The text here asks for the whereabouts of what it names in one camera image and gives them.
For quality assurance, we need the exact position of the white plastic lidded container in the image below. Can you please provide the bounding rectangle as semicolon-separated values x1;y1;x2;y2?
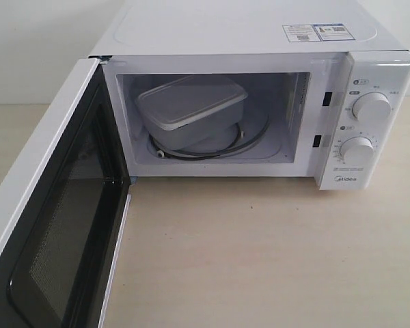
135;74;248;150

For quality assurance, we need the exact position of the white microwave door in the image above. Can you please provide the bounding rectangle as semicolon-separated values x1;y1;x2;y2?
0;58;130;327

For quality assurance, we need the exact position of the white Midea microwave oven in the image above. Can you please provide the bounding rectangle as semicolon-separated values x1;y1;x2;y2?
90;1;410;190

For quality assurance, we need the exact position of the glass turntable plate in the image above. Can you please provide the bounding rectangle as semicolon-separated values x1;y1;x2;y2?
147;113;271;162

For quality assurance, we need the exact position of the white lower timer knob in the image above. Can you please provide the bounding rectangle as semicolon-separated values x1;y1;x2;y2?
340;137;374;166

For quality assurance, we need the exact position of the white label sticker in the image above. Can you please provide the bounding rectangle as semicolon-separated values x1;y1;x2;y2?
283;25;320;43

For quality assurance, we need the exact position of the white upper power knob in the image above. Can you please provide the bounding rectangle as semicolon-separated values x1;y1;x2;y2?
352;92;392;124

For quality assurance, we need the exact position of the blue label sticker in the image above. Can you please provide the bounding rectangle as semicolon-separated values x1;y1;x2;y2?
312;23;355;42

